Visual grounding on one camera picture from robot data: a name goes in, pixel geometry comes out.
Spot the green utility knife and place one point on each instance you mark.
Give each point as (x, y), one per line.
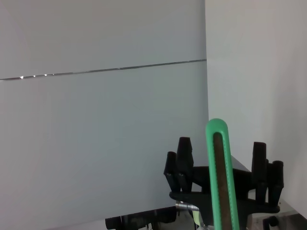
(221, 179)

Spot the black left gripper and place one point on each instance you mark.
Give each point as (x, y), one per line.
(196, 197)

